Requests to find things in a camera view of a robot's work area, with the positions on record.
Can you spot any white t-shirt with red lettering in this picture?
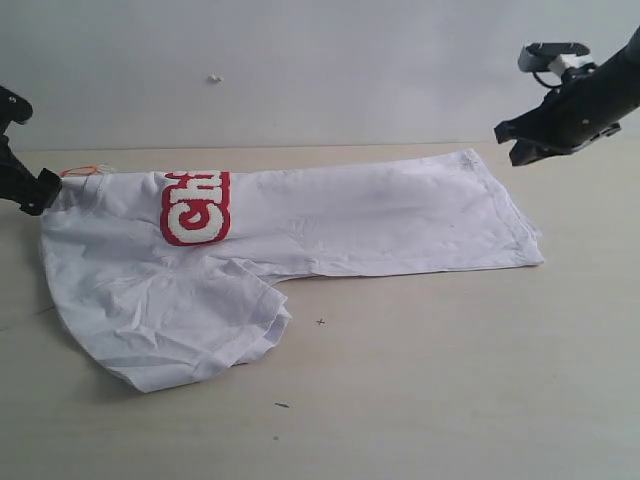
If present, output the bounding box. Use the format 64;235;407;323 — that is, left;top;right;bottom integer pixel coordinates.
41;150;543;393

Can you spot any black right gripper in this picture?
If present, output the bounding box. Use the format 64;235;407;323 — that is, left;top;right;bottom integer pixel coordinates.
494;69;625;166

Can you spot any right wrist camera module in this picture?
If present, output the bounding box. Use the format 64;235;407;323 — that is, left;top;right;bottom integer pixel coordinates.
517;42;597;78

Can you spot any orange clothing tag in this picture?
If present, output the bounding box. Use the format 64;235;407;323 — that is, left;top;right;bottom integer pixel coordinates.
59;164;117;178

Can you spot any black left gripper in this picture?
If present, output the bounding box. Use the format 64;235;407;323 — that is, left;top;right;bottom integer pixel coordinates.
0;84;64;217

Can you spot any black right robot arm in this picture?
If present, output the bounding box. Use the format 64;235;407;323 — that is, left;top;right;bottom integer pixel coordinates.
494;34;639;166

